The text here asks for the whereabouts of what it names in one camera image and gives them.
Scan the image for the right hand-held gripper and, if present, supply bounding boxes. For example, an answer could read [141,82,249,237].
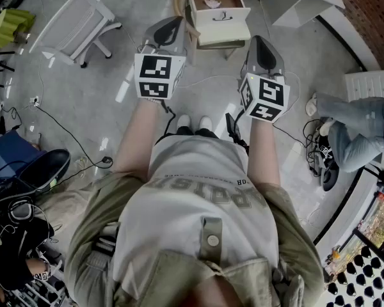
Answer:
[237,35,291,123]

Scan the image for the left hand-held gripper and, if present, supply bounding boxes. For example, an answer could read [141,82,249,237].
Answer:
[134,15,188,101]

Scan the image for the white drawer with black handle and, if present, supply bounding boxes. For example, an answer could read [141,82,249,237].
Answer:
[186,0,252,27]

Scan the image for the person's left forearm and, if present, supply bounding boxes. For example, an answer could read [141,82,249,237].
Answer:
[111,98,161,180]

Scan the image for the person's right forearm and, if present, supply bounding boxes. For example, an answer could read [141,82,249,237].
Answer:
[245,117,282,189]

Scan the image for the white office chair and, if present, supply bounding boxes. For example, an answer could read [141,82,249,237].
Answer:
[29,0,123,69]

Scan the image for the person's left white shoe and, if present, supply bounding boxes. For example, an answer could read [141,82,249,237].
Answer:
[175,114,192,129]

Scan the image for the person's black trousers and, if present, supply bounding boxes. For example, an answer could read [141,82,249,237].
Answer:
[154,125,220,145]

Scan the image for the white ribbed cabinet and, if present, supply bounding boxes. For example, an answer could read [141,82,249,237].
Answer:
[343,68,384,104]

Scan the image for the person's torso in white shirt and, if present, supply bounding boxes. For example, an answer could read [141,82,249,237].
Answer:
[63,134,326,307]

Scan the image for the blue box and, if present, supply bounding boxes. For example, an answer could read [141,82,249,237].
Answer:
[0,129,48,182]

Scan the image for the black and white perforated tray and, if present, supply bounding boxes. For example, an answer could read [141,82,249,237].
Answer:
[324,244,384,307]

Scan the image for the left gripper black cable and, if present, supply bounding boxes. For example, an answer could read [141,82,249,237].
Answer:
[159,99,177,138]

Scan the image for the black cable bundle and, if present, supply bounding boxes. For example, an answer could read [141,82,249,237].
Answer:
[303,118,333,176]

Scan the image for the black floor cable with plug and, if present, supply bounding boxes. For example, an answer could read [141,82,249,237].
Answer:
[35,103,114,185]

